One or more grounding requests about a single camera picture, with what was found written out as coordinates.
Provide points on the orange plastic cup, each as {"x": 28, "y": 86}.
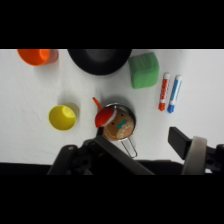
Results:
{"x": 35, "y": 56}

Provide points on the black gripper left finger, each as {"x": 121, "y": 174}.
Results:
{"x": 100, "y": 156}

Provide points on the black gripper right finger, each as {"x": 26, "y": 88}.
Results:
{"x": 195, "y": 156}

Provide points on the blue and white marker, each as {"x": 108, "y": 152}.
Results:
{"x": 174, "y": 94}

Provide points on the yellow plastic cup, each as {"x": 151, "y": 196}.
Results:
{"x": 62, "y": 117}

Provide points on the black bowl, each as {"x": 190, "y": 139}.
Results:
{"x": 99, "y": 60}

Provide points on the green foam block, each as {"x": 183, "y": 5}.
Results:
{"x": 144, "y": 70}

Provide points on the red and white marker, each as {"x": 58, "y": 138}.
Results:
{"x": 164, "y": 91}

